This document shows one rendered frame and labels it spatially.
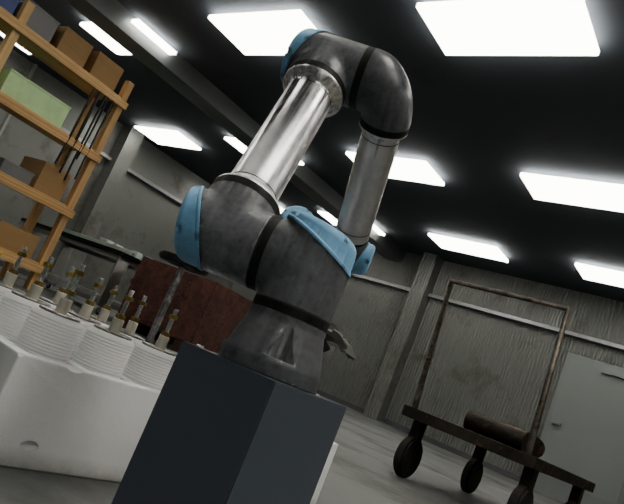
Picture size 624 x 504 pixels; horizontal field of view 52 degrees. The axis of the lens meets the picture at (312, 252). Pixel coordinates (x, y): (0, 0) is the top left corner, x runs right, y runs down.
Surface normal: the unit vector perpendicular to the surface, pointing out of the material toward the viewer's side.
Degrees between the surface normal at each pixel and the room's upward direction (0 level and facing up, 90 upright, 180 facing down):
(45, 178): 90
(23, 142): 90
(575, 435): 90
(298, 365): 73
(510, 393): 90
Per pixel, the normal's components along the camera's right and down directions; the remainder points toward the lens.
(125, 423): 0.73, 0.18
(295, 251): -0.07, -0.31
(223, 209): 0.07, -0.55
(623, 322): -0.53, -0.37
